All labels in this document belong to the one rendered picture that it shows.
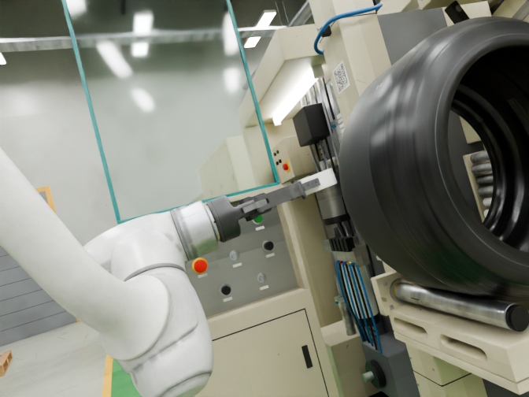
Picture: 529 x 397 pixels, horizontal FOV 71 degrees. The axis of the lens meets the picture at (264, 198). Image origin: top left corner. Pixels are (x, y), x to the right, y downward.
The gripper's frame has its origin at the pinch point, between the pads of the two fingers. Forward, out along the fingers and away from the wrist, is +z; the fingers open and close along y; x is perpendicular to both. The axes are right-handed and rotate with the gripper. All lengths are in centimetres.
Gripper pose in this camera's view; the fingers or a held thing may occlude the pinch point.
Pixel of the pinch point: (316, 182)
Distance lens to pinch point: 68.1
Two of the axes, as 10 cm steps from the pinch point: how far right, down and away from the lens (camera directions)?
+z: 9.1, -3.5, 2.4
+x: 3.7, 9.3, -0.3
